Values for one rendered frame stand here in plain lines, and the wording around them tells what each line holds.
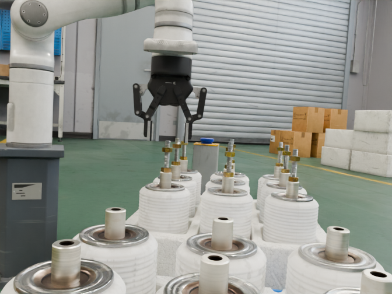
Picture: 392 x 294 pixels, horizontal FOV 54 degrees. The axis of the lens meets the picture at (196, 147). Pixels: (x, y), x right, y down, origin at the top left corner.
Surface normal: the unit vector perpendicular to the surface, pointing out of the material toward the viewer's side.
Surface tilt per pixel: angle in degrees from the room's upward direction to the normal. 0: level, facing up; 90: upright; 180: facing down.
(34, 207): 86
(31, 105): 90
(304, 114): 90
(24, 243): 90
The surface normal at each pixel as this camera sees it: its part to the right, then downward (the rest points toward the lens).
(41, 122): 0.76, 0.09
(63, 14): 0.54, 0.32
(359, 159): -0.92, -0.03
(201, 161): -0.11, 0.07
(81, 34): 0.33, 0.09
